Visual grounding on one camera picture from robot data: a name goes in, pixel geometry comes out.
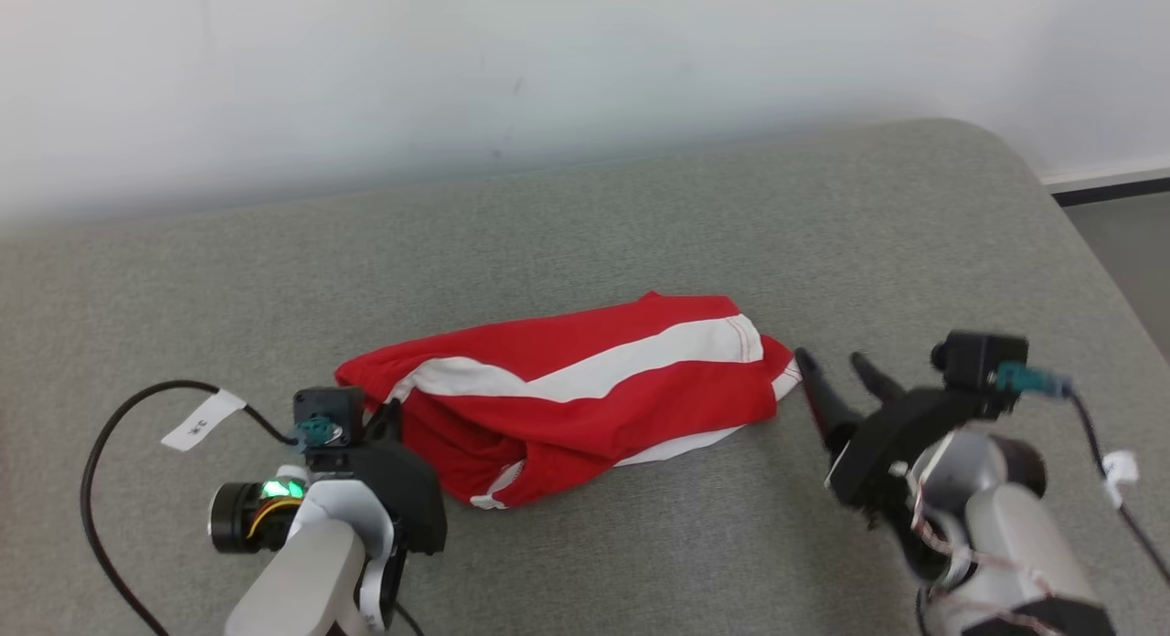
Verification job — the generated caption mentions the red shorts with white stripe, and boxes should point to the red shorts with white stripe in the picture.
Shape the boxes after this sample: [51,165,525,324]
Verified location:
[334,291,803,511]

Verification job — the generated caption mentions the white and dark baseboard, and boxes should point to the white and dark baseboard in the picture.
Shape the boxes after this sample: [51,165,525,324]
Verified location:
[1037,164,1170,207]

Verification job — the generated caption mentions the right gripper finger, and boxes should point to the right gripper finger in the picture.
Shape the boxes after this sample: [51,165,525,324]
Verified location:
[793,348,865,455]
[850,353,907,405]

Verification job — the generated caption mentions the red white twisted wire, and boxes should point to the red white twisted wire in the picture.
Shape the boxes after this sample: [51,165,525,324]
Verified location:
[908,490,1052,623]

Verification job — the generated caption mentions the white cable label tag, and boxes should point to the white cable label tag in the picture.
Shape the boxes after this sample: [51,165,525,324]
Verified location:
[1101,450,1140,510]
[162,389,248,452]

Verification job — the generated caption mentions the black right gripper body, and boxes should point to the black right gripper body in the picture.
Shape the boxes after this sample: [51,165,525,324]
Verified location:
[825,385,997,527]

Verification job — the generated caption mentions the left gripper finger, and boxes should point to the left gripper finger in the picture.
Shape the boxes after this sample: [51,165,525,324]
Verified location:
[366,400,404,441]

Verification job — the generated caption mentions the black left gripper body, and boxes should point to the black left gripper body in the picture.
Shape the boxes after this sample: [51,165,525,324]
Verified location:
[306,435,449,557]

